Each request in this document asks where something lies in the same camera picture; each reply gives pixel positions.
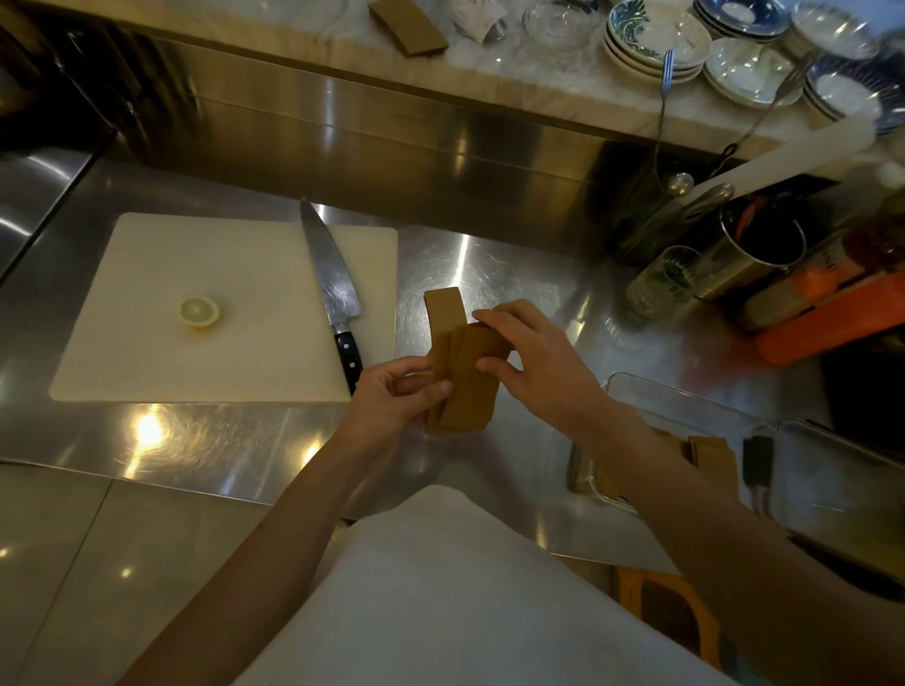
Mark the person's right forearm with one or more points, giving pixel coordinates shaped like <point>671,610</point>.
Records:
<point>735,558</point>

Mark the stack of green patterned plates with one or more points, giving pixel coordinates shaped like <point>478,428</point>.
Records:
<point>654,39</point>

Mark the clear glass dish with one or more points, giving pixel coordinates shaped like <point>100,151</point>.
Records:
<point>841,487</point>

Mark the white apron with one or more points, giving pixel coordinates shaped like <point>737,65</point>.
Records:
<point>466,601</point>

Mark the clear glass cup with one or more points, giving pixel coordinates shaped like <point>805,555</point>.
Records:
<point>481,18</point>

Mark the white cutting board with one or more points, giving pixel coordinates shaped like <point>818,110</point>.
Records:
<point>226,311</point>

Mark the brown paper sheets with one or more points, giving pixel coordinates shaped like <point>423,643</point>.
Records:
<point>466,381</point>
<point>710,459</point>

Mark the printed drinking glass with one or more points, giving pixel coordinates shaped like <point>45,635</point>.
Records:
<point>661,283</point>

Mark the lemon half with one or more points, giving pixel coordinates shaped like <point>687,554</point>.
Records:
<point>199,312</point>

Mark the brown paper sheets in tray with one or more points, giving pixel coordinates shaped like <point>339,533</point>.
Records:
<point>710,459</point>

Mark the stack of blue-rimmed plates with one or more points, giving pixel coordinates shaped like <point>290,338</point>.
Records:
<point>742,15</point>

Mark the stack of white saucers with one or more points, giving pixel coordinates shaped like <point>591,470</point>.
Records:
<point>749,71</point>

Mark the person's right thumb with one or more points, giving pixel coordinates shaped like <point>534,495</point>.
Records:
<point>495,367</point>

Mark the steel utensil container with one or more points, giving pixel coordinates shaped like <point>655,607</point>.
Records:
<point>749,254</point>

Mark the steel spoon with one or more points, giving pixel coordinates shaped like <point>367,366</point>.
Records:
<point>680,184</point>

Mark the steel fork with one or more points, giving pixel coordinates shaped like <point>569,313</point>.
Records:
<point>664,106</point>

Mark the orange box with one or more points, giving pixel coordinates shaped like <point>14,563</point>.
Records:
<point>834,321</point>

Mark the wooden stool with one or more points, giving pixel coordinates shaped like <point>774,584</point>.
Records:
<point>668,615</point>

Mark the person's left forearm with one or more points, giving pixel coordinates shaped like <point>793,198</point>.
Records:
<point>247,565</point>

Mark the person's left hand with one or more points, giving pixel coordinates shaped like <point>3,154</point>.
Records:
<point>378,417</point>

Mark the clear glass bowl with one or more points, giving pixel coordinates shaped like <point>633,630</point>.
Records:
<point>560,21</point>

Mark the small black object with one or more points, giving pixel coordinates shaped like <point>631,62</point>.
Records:
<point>758,459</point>

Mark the brown paper stack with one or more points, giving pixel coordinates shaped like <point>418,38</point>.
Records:
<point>406,25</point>

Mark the stack of white bowls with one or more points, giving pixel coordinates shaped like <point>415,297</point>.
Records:
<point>838,28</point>

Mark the person's left thumb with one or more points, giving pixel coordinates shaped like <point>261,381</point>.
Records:
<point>428,397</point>

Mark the stack of blue patterned plates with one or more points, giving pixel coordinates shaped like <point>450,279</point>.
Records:
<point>855,92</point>

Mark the person's right hand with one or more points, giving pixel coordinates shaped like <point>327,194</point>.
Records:
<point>548,374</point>

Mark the clear glass tray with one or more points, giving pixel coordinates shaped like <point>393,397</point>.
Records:
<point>679,410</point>

